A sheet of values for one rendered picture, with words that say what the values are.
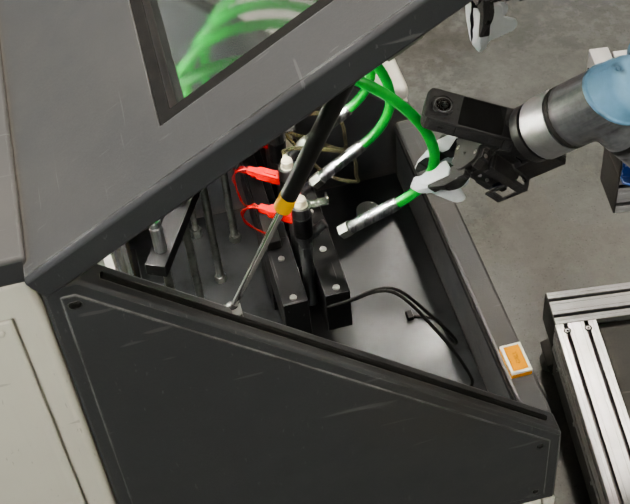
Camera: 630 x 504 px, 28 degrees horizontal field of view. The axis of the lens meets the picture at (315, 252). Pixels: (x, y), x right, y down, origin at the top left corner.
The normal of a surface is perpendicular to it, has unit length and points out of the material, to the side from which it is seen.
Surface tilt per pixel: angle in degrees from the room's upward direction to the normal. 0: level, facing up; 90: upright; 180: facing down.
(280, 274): 0
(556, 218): 0
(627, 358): 0
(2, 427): 90
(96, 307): 90
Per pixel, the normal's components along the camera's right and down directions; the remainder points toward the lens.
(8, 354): 0.24, 0.71
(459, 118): 0.11, -0.43
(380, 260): -0.07, -0.67
